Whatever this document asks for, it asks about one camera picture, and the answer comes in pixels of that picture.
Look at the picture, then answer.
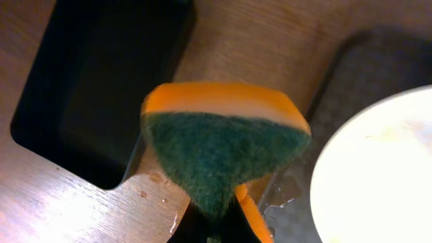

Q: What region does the orange green scrub sponge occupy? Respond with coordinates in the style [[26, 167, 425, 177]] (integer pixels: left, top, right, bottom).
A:
[[140, 82, 311, 242]]

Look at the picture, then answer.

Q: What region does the dark brown serving tray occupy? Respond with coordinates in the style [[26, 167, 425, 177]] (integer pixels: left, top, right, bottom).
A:
[[258, 27, 431, 243]]

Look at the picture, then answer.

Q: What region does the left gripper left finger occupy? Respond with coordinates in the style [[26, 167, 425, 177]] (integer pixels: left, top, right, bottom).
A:
[[167, 202, 209, 243]]

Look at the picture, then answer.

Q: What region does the black rectangular tray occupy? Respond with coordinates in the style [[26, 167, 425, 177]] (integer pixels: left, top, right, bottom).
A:
[[10, 0, 196, 190]]

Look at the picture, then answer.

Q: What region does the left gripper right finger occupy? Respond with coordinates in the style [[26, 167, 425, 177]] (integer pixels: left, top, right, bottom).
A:
[[221, 198, 261, 243]]

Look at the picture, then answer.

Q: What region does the white plate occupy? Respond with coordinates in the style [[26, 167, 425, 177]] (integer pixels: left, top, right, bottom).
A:
[[310, 86, 431, 243]]

